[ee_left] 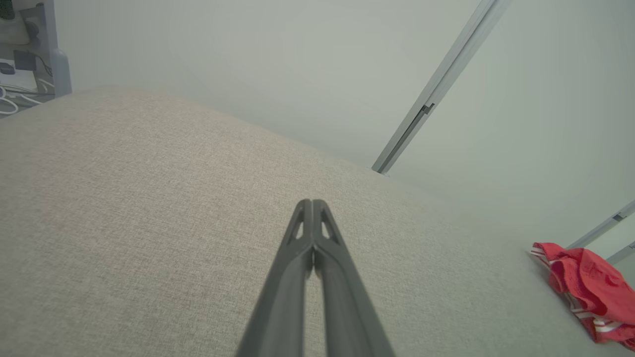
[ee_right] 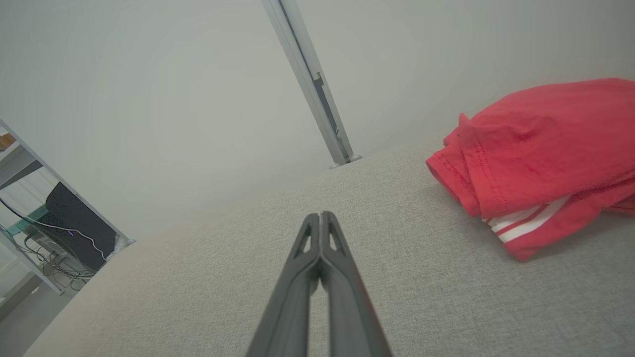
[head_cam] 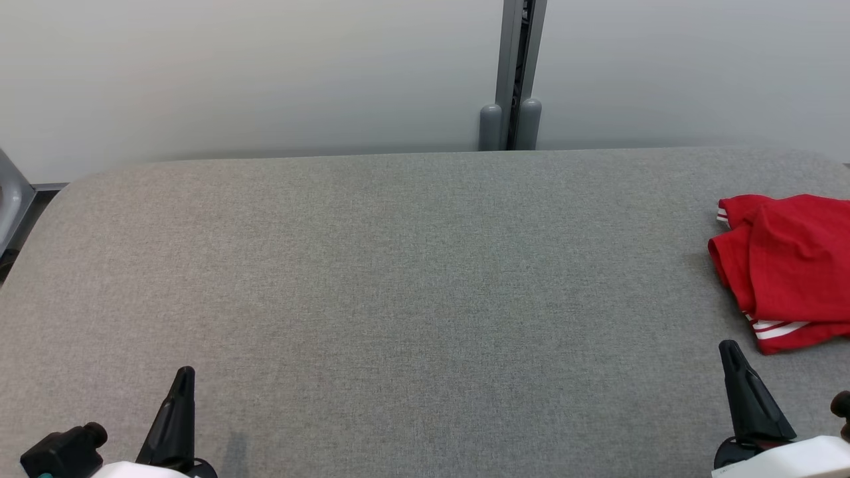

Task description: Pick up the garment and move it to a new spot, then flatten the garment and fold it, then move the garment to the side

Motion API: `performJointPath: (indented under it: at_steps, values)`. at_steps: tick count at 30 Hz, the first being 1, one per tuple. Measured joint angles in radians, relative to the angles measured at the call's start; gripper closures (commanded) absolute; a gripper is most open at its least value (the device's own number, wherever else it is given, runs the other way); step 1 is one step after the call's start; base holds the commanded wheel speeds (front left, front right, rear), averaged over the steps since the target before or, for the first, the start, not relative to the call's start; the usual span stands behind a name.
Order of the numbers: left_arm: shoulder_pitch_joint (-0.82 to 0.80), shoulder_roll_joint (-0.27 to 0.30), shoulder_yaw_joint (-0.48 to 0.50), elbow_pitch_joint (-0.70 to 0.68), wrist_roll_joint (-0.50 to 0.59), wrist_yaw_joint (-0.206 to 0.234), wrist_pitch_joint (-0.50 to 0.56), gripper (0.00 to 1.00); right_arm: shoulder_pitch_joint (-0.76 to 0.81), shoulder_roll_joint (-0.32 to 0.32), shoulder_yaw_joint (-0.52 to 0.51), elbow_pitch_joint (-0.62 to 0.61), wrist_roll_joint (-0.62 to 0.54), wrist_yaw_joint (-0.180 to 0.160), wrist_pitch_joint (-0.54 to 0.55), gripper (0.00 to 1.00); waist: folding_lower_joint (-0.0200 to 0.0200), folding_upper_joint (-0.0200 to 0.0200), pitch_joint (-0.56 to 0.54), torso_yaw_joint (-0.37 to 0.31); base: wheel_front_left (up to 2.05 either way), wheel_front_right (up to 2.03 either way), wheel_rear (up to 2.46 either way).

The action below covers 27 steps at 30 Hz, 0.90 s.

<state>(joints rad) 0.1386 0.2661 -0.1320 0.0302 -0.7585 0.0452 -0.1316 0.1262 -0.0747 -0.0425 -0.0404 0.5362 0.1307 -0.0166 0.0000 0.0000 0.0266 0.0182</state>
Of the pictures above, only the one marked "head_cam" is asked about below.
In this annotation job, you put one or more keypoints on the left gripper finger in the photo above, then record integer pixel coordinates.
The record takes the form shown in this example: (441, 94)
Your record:
(184, 425)
(159, 438)

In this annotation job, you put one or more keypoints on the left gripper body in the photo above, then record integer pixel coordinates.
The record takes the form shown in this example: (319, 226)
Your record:
(146, 471)

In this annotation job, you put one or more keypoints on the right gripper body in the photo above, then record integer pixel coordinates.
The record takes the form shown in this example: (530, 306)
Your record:
(790, 461)

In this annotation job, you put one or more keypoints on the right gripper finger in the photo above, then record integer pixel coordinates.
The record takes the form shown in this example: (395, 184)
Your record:
(736, 405)
(767, 421)

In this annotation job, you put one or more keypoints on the red shorts with white stripes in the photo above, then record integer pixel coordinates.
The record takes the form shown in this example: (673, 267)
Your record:
(730, 262)

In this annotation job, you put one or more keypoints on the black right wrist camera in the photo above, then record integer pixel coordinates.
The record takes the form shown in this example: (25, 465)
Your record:
(842, 408)

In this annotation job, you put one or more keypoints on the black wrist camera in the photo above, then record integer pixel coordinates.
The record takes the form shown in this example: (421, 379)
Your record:
(63, 455)
(842, 408)

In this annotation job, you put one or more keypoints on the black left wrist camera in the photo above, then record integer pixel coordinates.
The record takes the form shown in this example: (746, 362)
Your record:
(63, 455)

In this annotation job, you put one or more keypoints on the grey rounded post cap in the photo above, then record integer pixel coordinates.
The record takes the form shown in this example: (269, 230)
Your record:
(491, 129)
(530, 126)

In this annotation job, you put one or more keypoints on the grey metal partition post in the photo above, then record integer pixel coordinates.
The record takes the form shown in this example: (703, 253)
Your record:
(521, 46)

